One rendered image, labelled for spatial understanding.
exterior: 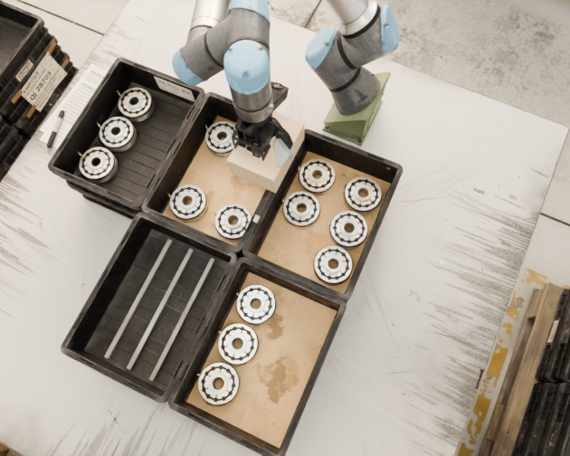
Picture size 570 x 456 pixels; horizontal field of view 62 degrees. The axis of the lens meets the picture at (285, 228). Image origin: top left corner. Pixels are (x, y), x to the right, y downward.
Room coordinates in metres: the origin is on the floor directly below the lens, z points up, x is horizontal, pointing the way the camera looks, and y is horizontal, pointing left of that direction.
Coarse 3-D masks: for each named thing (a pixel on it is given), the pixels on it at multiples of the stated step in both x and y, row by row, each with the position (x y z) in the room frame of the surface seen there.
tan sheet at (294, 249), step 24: (336, 168) 0.57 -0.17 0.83; (288, 192) 0.51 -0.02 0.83; (336, 192) 0.50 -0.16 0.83; (384, 192) 0.48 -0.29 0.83; (264, 240) 0.38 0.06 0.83; (288, 240) 0.37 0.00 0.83; (312, 240) 0.36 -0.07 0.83; (288, 264) 0.30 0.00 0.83; (312, 264) 0.29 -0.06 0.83; (336, 264) 0.29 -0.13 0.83; (336, 288) 0.22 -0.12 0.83
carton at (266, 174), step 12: (288, 120) 0.58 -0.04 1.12; (288, 132) 0.54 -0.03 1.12; (300, 132) 0.55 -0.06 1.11; (300, 144) 0.55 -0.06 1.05; (240, 156) 0.50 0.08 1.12; (252, 156) 0.50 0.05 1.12; (276, 156) 0.49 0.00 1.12; (240, 168) 0.47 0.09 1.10; (252, 168) 0.46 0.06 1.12; (264, 168) 0.46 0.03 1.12; (276, 168) 0.46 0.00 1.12; (288, 168) 0.49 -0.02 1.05; (252, 180) 0.46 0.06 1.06; (264, 180) 0.44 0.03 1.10; (276, 180) 0.44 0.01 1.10
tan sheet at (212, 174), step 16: (208, 160) 0.64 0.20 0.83; (224, 160) 0.64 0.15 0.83; (192, 176) 0.60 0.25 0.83; (208, 176) 0.59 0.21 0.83; (224, 176) 0.58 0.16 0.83; (208, 192) 0.54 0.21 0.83; (224, 192) 0.54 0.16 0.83; (240, 192) 0.53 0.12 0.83; (256, 192) 0.52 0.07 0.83; (208, 208) 0.49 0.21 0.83; (192, 224) 0.45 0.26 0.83; (208, 224) 0.44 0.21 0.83; (224, 240) 0.39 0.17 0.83
